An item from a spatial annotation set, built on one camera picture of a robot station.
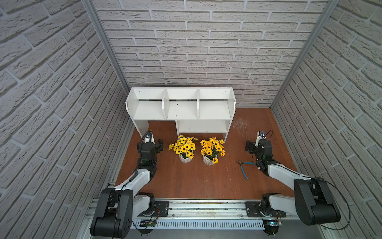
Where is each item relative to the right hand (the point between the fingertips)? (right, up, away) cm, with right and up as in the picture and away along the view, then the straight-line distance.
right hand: (257, 141), depth 91 cm
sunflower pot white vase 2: (-30, -3, -10) cm, 32 cm away
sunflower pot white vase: (-45, -2, -12) cm, 47 cm away
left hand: (-66, +3, -4) cm, 66 cm away
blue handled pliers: (-11, -13, -1) cm, 17 cm away
